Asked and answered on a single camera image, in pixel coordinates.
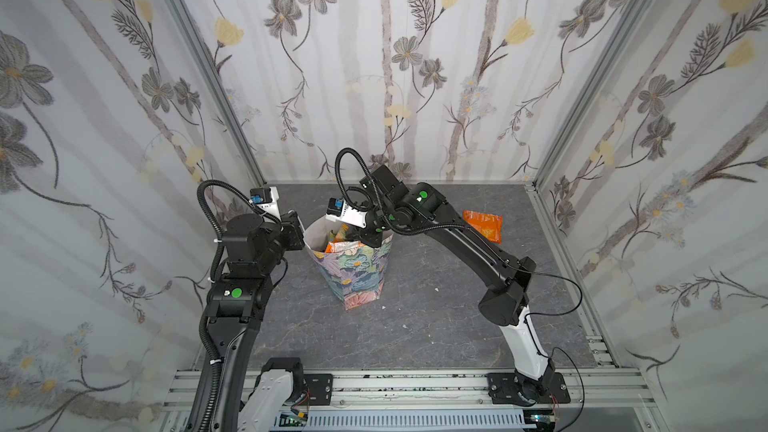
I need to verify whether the orange mango candy bag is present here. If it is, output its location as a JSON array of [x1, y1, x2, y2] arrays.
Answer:
[[324, 224, 361, 254]]

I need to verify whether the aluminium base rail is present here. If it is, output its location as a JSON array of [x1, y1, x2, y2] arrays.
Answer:
[[161, 335, 667, 432]]

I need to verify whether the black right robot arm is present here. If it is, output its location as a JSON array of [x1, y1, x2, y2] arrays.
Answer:
[[328, 147, 566, 407]]

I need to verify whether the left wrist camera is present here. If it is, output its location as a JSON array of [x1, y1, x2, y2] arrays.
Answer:
[[249, 186, 280, 222]]

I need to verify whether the small orange snack packet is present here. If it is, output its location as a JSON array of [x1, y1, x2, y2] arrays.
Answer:
[[463, 210, 503, 244]]

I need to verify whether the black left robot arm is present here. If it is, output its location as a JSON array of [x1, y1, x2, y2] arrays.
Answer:
[[185, 179, 309, 431]]

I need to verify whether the floral white paper bag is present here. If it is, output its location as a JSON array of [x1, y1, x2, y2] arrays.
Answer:
[[304, 218, 393, 310]]

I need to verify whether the white vented cable duct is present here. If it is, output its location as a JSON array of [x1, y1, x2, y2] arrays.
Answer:
[[269, 409, 537, 431]]

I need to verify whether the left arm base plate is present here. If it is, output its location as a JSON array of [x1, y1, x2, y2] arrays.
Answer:
[[301, 373, 334, 407]]

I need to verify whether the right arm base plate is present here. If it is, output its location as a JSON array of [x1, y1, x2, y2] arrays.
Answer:
[[486, 371, 571, 407]]

